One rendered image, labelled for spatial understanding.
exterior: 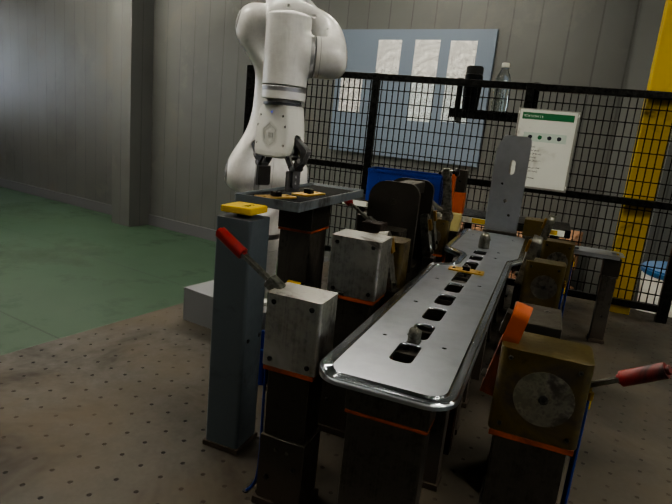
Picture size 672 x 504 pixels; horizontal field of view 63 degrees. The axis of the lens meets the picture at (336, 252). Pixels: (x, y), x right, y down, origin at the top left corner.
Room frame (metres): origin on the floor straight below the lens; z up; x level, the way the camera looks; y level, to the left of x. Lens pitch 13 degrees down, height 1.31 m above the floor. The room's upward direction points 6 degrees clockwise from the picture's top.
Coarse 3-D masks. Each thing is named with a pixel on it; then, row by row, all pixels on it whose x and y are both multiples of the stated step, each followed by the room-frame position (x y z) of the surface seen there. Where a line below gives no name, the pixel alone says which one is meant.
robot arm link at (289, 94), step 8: (264, 88) 1.06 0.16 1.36; (272, 88) 1.04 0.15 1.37; (280, 88) 1.04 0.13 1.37; (288, 88) 1.04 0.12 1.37; (296, 88) 1.05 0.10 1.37; (264, 96) 1.05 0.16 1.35; (272, 96) 1.04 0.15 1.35; (280, 96) 1.04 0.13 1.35; (288, 96) 1.04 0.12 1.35; (296, 96) 1.05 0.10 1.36; (304, 96) 1.07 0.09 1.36
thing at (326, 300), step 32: (288, 288) 0.80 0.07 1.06; (288, 320) 0.76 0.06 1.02; (320, 320) 0.75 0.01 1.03; (288, 352) 0.76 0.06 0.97; (320, 352) 0.76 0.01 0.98; (288, 384) 0.76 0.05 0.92; (320, 384) 0.80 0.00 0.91; (288, 416) 0.76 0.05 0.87; (288, 448) 0.76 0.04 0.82; (256, 480) 0.79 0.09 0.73; (288, 480) 0.75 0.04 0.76
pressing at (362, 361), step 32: (480, 256) 1.48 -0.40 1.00; (512, 256) 1.52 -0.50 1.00; (416, 288) 1.09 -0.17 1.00; (480, 288) 1.14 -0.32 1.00; (384, 320) 0.87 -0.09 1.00; (416, 320) 0.89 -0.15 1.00; (448, 320) 0.90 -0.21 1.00; (480, 320) 0.92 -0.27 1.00; (352, 352) 0.72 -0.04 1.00; (384, 352) 0.73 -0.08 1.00; (448, 352) 0.76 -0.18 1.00; (352, 384) 0.63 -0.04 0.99; (384, 384) 0.63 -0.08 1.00; (416, 384) 0.64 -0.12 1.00; (448, 384) 0.65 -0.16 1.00
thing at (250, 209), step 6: (222, 204) 0.93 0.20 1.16; (228, 204) 0.93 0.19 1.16; (234, 204) 0.94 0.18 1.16; (240, 204) 0.94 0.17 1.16; (246, 204) 0.95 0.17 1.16; (252, 204) 0.96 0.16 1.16; (258, 204) 0.97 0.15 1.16; (222, 210) 0.92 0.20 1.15; (228, 210) 0.92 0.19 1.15; (234, 210) 0.92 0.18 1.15; (240, 210) 0.91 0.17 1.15; (246, 210) 0.91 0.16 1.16; (252, 210) 0.91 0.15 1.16; (258, 210) 0.93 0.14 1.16; (264, 210) 0.95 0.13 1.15; (240, 216) 0.93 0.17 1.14; (246, 216) 0.93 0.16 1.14
